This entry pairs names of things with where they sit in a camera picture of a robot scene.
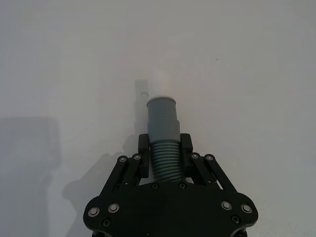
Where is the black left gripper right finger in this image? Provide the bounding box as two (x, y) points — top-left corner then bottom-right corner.
(180, 133), (232, 191)

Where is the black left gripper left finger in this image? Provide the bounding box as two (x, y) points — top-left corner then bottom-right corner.
(108, 133), (152, 196)

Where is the grey corrugated hose with cuff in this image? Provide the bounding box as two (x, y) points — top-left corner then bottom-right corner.
(146, 95), (186, 184)

